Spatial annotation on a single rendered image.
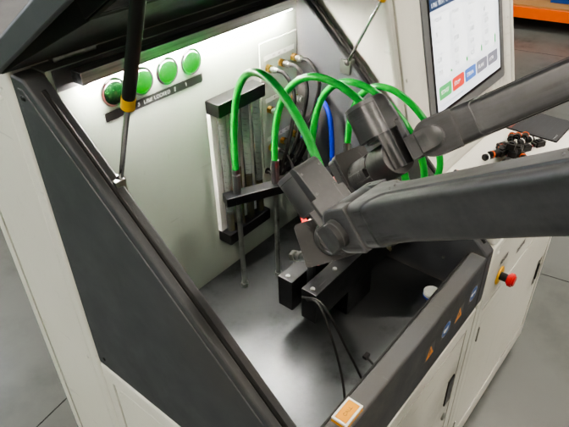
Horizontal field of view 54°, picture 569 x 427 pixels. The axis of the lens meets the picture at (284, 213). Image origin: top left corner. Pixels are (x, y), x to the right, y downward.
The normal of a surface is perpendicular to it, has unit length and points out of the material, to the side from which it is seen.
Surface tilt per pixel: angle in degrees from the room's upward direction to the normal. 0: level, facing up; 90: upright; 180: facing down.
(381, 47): 90
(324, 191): 36
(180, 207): 90
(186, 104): 90
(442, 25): 76
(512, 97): 59
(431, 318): 0
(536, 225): 104
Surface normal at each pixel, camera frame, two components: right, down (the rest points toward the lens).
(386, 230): -0.69, 0.54
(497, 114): -0.20, 0.10
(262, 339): -0.02, -0.82
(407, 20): 0.75, 0.15
